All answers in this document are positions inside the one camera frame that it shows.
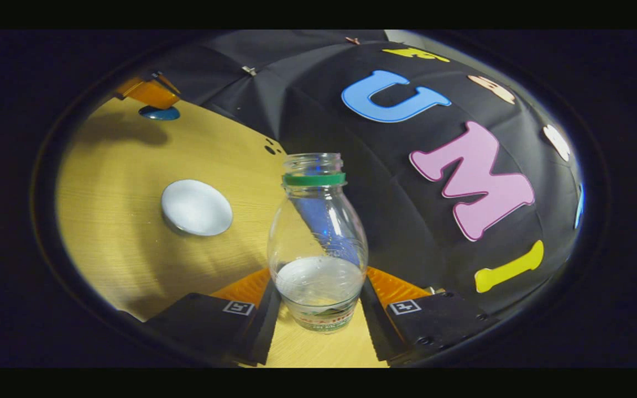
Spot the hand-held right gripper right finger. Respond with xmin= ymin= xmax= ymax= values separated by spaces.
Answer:
xmin=358 ymin=266 xmax=500 ymax=366

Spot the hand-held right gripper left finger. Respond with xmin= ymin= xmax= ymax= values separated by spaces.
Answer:
xmin=144 ymin=268 xmax=281 ymax=366

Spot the clear plastic water bottle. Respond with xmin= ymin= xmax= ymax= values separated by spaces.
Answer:
xmin=267 ymin=153 xmax=369 ymax=334

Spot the teal teacup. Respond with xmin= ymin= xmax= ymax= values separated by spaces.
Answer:
xmin=161 ymin=179 xmax=234 ymax=237

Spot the black backdrop cloth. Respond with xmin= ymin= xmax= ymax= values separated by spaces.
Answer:
xmin=147 ymin=30 xmax=584 ymax=316

